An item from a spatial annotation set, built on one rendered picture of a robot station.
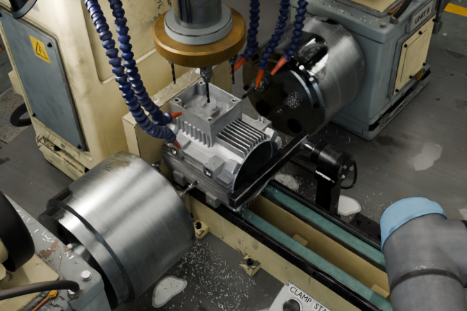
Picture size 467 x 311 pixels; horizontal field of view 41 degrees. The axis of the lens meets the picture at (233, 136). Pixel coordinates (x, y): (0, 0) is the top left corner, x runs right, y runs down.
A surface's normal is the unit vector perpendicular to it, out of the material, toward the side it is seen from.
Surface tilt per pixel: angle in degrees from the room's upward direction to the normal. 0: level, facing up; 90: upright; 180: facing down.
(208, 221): 90
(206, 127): 90
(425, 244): 4
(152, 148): 90
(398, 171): 0
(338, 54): 39
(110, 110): 90
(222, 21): 0
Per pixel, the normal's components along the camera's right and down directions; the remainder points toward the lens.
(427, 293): -0.27, -0.70
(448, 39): -0.04, -0.72
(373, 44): -0.66, 0.54
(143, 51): 0.76, 0.43
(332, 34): 0.23, -0.52
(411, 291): -0.63, -0.57
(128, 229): 0.49, -0.22
